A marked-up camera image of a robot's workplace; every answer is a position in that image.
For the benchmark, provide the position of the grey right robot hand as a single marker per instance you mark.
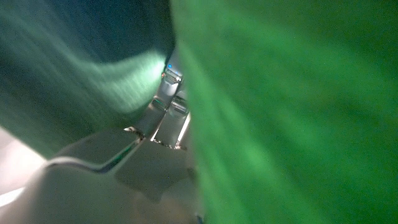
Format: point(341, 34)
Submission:
point(124, 180)

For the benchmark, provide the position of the green cloth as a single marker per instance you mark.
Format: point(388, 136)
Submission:
point(280, 109)

